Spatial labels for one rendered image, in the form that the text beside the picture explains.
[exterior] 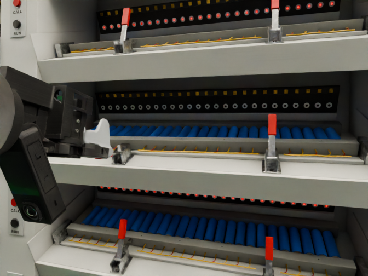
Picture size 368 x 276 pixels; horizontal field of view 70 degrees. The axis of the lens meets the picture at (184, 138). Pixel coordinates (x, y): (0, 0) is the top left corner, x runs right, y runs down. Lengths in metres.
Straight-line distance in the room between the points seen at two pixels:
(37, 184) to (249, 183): 0.29
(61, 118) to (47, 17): 0.37
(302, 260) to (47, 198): 0.41
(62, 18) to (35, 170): 0.45
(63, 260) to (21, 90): 0.40
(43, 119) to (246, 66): 0.30
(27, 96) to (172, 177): 0.25
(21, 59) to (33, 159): 0.36
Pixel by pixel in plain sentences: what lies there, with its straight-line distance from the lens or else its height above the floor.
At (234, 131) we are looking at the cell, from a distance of 0.54.
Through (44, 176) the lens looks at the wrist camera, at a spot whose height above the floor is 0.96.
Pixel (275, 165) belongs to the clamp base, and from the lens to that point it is 0.45.
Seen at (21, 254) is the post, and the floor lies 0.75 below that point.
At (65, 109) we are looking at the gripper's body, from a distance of 0.33.
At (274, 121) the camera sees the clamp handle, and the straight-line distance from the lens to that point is 0.45.
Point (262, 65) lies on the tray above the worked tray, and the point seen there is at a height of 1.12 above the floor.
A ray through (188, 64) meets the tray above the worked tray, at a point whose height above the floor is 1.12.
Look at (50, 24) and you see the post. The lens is 0.66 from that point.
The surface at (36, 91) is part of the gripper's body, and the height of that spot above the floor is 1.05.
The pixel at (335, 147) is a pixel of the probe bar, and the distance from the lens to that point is 0.50.
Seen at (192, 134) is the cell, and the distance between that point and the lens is 0.54.
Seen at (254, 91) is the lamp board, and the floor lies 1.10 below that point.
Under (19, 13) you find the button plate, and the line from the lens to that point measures 0.67.
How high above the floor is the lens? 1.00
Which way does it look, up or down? 1 degrees down
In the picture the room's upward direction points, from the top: 1 degrees clockwise
